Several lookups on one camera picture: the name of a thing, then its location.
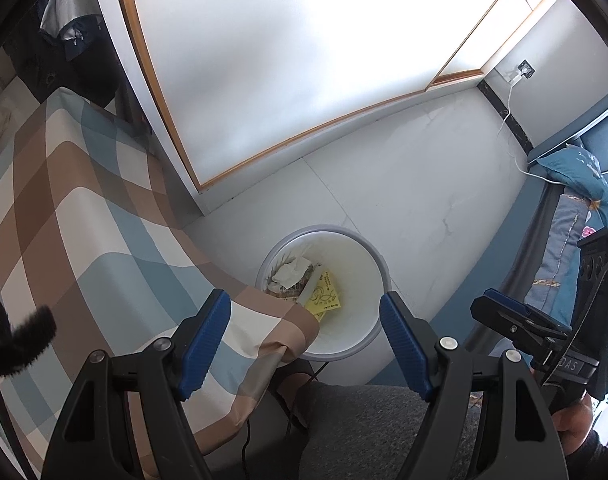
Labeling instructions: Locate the thin black cable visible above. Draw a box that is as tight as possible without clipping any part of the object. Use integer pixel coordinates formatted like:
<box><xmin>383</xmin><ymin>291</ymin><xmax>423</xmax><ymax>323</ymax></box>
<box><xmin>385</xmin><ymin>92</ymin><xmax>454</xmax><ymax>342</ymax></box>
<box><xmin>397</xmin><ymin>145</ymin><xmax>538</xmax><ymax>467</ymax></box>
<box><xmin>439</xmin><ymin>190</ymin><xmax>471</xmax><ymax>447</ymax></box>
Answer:
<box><xmin>240</xmin><ymin>360</ymin><xmax>329</xmax><ymax>480</ymax></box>

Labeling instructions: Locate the black sandal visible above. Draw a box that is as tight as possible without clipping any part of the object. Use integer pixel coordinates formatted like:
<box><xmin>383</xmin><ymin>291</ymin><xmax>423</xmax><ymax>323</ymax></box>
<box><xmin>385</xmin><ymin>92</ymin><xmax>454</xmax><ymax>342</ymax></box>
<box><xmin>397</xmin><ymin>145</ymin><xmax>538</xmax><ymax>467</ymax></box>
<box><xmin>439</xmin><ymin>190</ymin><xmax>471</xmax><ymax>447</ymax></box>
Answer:
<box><xmin>269</xmin><ymin>359</ymin><xmax>317</xmax><ymax>433</ymax></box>

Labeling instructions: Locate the blue pillow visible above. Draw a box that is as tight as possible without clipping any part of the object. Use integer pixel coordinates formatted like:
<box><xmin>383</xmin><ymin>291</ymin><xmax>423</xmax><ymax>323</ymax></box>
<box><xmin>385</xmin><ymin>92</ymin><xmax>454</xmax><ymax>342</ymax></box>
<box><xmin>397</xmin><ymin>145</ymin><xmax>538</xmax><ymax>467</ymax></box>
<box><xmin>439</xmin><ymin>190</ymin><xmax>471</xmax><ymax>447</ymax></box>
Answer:
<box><xmin>536</xmin><ymin>145</ymin><xmax>608</xmax><ymax>213</ymax></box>

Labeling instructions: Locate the black furry cuff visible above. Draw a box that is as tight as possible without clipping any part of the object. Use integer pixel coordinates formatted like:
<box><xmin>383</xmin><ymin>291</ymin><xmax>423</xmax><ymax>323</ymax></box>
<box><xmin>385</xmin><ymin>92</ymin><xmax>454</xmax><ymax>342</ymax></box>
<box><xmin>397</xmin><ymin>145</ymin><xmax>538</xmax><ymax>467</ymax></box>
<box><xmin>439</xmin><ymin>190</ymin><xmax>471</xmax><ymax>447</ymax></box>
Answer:
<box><xmin>0</xmin><ymin>280</ymin><xmax>58</xmax><ymax>376</ymax></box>

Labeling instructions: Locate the white charger cable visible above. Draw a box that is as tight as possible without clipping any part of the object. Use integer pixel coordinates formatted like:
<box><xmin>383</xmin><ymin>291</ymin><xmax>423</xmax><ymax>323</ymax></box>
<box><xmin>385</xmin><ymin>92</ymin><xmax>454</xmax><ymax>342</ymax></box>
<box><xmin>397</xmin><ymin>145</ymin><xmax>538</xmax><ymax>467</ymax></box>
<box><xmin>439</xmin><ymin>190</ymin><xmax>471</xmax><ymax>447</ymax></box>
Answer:
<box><xmin>496</xmin><ymin>71</ymin><xmax>565</xmax><ymax>185</ymax></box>

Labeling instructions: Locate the person's right forearm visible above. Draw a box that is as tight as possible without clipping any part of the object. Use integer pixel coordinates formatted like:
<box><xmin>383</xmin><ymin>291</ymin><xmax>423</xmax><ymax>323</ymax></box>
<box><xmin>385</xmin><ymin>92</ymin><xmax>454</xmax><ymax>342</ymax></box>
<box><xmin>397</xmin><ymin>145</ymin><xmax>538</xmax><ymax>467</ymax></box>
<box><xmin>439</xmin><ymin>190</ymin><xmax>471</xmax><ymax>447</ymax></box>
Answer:
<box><xmin>566</xmin><ymin>430</ymin><xmax>608</xmax><ymax>480</ymax></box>

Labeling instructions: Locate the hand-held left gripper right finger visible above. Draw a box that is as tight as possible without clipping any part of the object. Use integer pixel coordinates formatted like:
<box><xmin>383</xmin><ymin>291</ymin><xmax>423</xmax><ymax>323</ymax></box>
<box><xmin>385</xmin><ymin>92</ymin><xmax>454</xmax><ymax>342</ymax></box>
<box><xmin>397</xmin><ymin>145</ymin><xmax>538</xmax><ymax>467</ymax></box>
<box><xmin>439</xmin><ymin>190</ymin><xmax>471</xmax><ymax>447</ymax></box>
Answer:
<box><xmin>379</xmin><ymin>290</ymin><xmax>570</xmax><ymax>480</ymax></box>

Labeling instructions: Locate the checkered tablecloth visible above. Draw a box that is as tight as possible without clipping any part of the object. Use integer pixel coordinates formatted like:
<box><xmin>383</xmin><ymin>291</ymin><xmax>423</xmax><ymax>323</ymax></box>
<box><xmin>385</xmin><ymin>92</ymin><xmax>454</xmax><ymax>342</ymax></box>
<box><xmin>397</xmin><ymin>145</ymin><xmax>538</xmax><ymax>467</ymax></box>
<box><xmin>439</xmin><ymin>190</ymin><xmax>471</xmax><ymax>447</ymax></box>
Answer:
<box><xmin>0</xmin><ymin>87</ymin><xmax>321</xmax><ymax>480</ymax></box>

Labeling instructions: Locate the white trash bin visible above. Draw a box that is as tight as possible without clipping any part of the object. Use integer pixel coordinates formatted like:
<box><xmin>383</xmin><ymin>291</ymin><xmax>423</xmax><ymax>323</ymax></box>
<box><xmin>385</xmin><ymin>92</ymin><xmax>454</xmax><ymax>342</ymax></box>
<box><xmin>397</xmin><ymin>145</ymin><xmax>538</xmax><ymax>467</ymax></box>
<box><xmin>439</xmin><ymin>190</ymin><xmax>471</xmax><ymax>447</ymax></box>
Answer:
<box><xmin>255</xmin><ymin>226</ymin><xmax>391</xmax><ymax>362</ymax></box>

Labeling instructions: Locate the person's right hand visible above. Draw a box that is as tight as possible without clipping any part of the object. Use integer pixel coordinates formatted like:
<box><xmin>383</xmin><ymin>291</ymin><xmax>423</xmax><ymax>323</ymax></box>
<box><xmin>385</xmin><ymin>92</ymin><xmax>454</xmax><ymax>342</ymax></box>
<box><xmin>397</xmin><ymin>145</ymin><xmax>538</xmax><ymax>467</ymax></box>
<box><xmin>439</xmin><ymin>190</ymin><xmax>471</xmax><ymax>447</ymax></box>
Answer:
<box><xmin>551</xmin><ymin>392</ymin><xmax>596</xmax><ymax>458</ymax></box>

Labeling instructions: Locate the white tissue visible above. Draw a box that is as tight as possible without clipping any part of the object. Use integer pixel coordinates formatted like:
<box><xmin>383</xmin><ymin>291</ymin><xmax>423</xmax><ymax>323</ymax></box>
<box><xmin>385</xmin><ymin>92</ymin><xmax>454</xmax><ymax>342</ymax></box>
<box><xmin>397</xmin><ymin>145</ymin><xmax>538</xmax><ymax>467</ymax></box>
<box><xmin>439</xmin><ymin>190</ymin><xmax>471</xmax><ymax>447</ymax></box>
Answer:
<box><xmin>271</xmin><ymin>255</ymin><xmax>312</xmax><ymax>286</ymax></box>

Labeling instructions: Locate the grey trouser leg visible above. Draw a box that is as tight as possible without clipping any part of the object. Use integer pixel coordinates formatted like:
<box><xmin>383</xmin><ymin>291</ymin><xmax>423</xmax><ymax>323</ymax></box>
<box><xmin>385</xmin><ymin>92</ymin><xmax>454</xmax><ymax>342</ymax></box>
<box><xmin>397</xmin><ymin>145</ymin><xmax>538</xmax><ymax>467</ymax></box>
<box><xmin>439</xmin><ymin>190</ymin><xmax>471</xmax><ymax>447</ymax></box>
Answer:
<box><xmin>296</xmin><ymin>382</ymin><xmax>485</xmax><ymax>480</ymax></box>

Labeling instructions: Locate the brown paper wrapper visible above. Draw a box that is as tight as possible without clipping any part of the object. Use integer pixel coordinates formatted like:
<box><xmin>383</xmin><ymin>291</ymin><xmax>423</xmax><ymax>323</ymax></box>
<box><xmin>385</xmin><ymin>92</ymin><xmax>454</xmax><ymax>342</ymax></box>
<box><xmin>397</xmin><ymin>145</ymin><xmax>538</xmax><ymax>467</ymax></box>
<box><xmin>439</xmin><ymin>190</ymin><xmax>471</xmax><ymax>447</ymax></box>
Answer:
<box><xmin>266</xmin><ymin>265</ymin><xmax>325</xmax><ymax>302</ymax></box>

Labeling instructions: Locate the floral blue quilt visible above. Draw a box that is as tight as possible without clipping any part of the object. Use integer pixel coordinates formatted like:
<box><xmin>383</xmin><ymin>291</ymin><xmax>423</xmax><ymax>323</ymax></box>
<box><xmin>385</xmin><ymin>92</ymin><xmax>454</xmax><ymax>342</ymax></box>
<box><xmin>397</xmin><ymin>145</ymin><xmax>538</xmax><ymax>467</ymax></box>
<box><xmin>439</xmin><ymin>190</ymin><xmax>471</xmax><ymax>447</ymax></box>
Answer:
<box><xmin>531</xmin><ymin>192</ymin><xmax>608</xmax><ymax>331</ymax></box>

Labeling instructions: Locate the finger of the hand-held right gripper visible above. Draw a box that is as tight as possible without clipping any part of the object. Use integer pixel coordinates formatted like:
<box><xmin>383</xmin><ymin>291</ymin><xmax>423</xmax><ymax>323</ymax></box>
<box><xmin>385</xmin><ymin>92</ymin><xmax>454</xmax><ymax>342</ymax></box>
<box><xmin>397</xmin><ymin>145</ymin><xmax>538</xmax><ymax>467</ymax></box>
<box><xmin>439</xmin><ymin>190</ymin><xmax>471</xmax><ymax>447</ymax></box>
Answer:
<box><xmin>471</xmin><ymin>296</ymin><xmax>565</xmax><ymax>356</ymax></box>
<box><xmin>485</xmin><ymin>288</ymin><xmax>575</xmax><ymax>333</ymax></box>

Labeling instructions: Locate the person's foot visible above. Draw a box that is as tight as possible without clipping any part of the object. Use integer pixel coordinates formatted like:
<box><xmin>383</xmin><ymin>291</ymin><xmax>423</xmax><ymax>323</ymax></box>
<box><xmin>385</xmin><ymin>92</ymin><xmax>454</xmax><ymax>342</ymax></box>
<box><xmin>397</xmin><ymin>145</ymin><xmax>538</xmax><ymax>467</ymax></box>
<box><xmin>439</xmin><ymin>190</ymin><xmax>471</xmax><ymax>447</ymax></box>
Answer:
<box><xmin>281</xmin><ymin>372</ymin><xmax>317</xmax><ymax>411</ymax></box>

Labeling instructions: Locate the blue bed frame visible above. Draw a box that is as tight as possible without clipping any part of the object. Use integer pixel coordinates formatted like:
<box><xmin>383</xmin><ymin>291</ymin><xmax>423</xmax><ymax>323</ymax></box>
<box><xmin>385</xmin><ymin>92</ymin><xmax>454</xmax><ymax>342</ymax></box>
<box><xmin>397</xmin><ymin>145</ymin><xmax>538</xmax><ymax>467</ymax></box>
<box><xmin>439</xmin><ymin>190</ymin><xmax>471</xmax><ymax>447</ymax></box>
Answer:
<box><xmin>429</xmin><ymin>67</ymin><xmax>608</xmax><ymax>361</ymax></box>

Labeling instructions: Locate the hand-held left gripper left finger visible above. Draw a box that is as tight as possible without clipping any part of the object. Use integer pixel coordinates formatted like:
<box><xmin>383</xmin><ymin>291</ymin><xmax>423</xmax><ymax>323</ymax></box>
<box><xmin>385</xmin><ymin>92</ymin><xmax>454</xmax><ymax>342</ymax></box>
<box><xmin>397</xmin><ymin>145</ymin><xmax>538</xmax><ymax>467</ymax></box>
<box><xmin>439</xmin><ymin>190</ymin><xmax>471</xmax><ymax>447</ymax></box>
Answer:
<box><xmin>48</xmin><ymin>287</ymin><xmax>233</xmax><ymax>480</ymax></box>

